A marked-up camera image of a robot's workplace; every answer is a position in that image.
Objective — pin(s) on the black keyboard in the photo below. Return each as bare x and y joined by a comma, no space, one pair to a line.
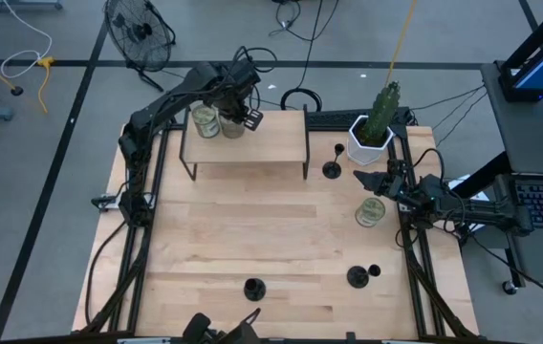
329,119

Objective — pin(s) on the glass jar candle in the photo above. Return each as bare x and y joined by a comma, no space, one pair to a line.
232,130
371,212
206,123

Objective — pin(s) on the small white box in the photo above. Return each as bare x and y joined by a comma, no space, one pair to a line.
111,203

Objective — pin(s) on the grey metal floor base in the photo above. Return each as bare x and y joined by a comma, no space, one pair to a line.
18,4

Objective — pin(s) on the black aluminium frame rails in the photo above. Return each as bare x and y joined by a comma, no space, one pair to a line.
417,286
138,286

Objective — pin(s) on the white hexagonal plant pot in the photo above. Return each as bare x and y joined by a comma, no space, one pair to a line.
360,153

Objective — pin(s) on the green cactus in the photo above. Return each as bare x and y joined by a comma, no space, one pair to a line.
382,112

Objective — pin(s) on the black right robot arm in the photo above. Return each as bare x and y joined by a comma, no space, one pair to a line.
486,212

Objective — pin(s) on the wooden shelf riser black legs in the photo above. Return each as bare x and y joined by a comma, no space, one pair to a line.
276,143

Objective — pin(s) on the black diagonal desk leg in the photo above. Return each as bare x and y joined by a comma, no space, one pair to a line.
482,174

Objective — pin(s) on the black caster wheel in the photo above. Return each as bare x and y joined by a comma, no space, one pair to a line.
509,287

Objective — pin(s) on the grey desk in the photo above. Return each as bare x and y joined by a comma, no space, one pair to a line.
525,134

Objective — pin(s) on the black candlestick holder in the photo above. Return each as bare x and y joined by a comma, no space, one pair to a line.
254,292
357,278
332,170

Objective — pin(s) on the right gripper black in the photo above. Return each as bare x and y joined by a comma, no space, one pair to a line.
393,167

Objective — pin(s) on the black floor fan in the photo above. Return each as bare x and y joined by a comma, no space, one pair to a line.
140,33

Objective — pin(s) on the black handheld device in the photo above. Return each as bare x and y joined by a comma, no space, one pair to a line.
200,329

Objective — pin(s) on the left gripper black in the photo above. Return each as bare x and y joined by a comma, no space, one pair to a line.
240,79

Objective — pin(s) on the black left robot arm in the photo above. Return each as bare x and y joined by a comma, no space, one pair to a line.
166,102

